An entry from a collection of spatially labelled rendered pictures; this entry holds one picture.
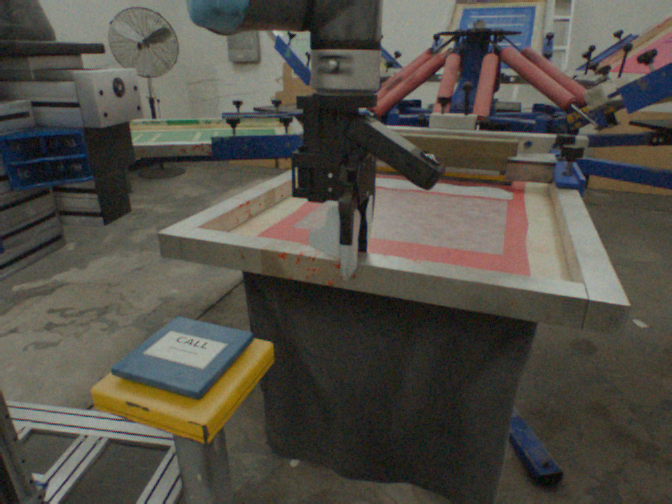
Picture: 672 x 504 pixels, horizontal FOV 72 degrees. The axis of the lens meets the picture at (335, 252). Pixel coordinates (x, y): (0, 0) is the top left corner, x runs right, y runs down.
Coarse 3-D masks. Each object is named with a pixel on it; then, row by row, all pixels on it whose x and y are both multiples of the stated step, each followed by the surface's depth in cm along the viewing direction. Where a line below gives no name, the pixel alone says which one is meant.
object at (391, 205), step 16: (384, 176) 112; (400, 176) 112; (384, 192) 98; (400, 192) 98; (416, 192) 98; (304, 208) 87; (320, 208) 87; (384, 208) 87; (400, 208) 88; (288, 224) 79; (304, 224) 79; (320, 224) 79; (384, 224) 79; (288, 240) 72; (304, 240) 72; (384, 240) 72
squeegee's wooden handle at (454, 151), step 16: (416, 144) 105; (432, 144) 104; (448, 144) 102; (464, 144) 101; (480, 144) 100; (496, 144) 99; (512, 144) 98; (448, 160) 104; (464, 160) 102; (480, 160) 101; (496, 160) 100
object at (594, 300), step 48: (288, 192) 94; (576, 192) 86; (192, 240) 63; (240, 240) 62; (576, 240) 63; (384, 288) 55; (432, 288) 53; (480, 288) 51; (528, 288) 49; (576, 288) 49
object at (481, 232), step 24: (432, 192) 98; (408, 216) 83; (432, 216) 83; (456, 216) 83; (480, 216) 83; (504, 216) 83; (408, 240) 72; (432, 240) 72; (456, 240) 72; (480, 240) 72; (504, 240) 72; (456, 264) 64; (480, 264) 64; (504, 264) 64; (528, 264) 64
